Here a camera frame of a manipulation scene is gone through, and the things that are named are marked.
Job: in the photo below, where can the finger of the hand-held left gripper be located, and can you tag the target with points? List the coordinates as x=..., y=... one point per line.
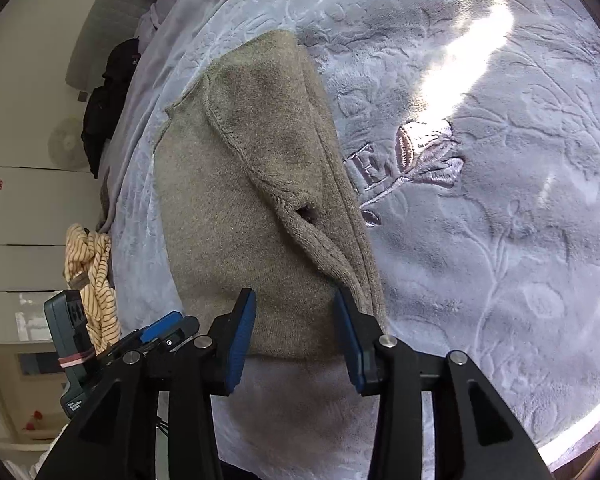
x=160, y=325
x=182, y=331

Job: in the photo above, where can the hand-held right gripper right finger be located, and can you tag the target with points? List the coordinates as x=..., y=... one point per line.
x=352, y=345

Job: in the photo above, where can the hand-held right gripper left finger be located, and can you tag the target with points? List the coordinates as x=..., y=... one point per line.
x=240, y=340

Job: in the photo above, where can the taupe knit sweater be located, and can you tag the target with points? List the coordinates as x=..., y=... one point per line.
x=220, y=235

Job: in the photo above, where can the cream striped cloth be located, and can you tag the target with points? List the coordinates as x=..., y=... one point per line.
x=97, y=280

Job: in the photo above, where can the white wardrobe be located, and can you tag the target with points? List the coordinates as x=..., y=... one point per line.
x=25, y=210

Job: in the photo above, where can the pale embossed plush blanket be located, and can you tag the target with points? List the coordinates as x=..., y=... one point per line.
x=480, y=210

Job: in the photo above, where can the white fan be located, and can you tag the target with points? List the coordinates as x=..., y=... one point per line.
x=65, y=145

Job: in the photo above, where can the black clothing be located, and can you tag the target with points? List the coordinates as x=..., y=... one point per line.
x=100, y=115

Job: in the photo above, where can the grey headboard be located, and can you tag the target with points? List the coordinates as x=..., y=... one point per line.
x=105, y=25

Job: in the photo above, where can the grey bed sheet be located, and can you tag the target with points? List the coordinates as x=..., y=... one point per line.
x=180, y=10

